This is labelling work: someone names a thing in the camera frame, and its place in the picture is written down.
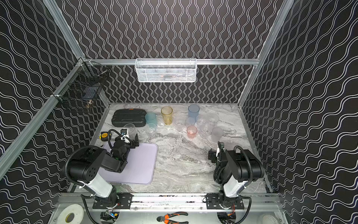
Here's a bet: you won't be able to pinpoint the clear faceted glass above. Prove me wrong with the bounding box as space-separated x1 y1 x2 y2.
124 123 137 140

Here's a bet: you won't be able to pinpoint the lavender plastic tray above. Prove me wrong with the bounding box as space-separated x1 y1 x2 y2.
98 143 158 185

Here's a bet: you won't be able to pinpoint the clear plain glass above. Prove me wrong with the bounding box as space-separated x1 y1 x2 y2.
173 117 186 132

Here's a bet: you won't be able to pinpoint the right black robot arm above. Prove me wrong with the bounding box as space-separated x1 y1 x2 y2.
205 141 265 210

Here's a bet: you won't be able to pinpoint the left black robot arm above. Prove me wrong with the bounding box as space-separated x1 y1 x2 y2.
63 128 139 209

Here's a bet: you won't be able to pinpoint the yellow black tape measure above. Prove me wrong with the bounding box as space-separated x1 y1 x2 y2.
99 132 112 141

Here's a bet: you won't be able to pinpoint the frosted white plastic cup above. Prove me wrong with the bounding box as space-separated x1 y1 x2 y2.
211 127 224 143

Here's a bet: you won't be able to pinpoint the black plastic tool case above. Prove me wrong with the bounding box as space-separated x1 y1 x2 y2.
112 108 147 127

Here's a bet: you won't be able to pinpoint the teal textured plastic cup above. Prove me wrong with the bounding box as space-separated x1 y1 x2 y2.
145 113 157 126

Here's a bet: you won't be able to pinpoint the small pink plastic cup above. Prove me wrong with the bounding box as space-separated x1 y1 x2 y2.
186 125 198 139

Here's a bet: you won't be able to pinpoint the clear glass centre right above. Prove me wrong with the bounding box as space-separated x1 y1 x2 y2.
196 114 208 133

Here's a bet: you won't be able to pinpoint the tall yellow plastic cup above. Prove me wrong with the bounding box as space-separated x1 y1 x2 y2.
161 106 173 125

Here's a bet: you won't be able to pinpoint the tall blue plastic cup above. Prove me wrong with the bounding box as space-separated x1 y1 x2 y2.
188 104 200 120

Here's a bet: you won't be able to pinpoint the white round object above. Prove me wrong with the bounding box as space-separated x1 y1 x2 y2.
257 214 280 224

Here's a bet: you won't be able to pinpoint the orange black pliers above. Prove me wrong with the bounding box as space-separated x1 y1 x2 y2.
156 211 189 224

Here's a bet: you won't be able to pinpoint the white tape roll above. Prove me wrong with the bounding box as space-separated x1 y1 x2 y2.
56 204 84 224

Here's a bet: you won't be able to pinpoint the black wire basket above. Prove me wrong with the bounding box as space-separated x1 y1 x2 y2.
54 58 110 112

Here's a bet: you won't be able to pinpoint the white wire mesh basket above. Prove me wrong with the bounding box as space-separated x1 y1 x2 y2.
135 58 198 83

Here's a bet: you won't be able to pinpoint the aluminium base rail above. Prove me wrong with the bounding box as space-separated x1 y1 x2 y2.
57 192 282 212

